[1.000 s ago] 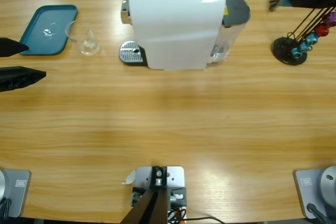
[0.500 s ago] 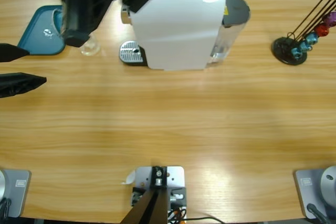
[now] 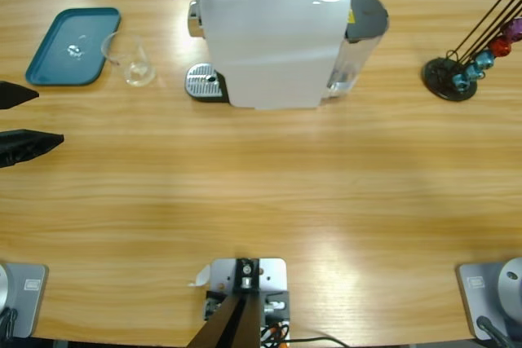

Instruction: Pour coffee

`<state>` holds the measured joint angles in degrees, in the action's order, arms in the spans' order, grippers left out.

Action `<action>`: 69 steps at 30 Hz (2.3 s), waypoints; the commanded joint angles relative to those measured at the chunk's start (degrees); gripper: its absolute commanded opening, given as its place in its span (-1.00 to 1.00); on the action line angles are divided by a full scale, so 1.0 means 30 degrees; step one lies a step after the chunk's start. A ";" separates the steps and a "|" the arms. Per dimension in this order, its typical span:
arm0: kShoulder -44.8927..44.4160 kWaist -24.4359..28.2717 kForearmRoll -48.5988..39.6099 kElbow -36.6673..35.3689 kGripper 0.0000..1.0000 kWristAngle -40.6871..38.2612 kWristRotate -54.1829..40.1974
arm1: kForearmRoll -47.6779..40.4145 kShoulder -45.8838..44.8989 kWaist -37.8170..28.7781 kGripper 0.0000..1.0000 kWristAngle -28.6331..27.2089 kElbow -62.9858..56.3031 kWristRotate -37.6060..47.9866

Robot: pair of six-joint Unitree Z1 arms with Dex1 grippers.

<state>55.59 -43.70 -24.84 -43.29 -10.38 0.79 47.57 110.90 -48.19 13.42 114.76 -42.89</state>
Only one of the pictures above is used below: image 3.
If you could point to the white coffee machine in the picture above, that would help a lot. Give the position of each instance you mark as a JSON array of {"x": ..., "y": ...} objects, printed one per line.
[{"x": 269, "y": 46}]

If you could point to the metal bracket with bolts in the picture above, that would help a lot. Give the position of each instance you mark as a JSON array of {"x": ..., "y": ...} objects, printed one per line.
[{"x": 275, "y": 266}]

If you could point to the red coffee capsule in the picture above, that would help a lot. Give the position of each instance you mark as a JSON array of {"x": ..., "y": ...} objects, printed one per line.
[{"x": 499, "y": 47}]

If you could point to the clear drinking glass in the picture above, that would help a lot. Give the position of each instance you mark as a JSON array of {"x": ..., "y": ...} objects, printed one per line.
[{"x": 138, "y": 71}]

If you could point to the purple coffee capsule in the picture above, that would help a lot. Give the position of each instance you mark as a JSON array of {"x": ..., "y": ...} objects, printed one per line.
[{"x": 514, "y": 29}]

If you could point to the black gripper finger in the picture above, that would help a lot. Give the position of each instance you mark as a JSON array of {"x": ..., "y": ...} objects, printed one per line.
[
  {"x": 28, "y": 146},
  {"x": 12, "y": 95}
]

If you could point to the teal plastic tray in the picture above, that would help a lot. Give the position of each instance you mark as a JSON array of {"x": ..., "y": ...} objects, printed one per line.
[{"x": 53, "y": 67}]

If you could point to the teal coffee capsule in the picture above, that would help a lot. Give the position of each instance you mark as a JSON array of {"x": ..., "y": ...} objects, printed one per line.
[
  {"x": 485, "y": 59},
  {"x": 473, "y": 71},
  {"x": 460, "y": 81}
]

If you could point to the clear water tank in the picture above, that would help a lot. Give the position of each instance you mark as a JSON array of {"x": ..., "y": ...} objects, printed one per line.
[{"x": 365, "y": 18}]

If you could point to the black camera post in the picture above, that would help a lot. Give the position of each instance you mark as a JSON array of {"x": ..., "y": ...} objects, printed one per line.
[{"x": 232, "y": 323}]

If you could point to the black capsule holder stand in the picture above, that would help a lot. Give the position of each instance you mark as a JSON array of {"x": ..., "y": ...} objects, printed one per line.
[{"x": 438, "y": 75}]

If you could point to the white tape strip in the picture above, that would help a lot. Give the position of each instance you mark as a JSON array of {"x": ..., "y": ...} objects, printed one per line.
[{"x": 202, "y": 276}]

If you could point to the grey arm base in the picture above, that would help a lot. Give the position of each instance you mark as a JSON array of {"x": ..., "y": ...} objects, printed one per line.
[
  {"x": 24, "y": 303},
  {"x": 469, "y": 303}
]

